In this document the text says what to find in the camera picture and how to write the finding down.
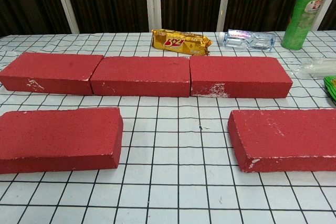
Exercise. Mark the red brick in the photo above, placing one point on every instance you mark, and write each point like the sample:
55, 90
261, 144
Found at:
236, 72
139, 73
283, 137
57, 134
52, 69

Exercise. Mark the white metal frame pole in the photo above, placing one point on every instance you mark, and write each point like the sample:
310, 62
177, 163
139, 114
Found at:
64, 1
225, 1
320, 19
152, 1

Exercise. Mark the green snack bag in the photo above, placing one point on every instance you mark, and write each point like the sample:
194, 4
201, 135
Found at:
331, 87

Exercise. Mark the gold biscuit packet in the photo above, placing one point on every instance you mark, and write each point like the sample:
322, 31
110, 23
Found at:
178, 43

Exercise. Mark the clear plastic straw bundle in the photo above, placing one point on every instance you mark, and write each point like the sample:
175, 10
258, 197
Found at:
320, 68

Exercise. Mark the clear plastic water bottle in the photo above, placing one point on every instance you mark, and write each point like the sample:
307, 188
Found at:
246, 40

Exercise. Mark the green chips can red lid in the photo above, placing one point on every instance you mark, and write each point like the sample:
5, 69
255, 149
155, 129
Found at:
302, 19

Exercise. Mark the white black grid tablecloth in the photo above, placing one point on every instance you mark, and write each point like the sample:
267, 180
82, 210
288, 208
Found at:
183, 182

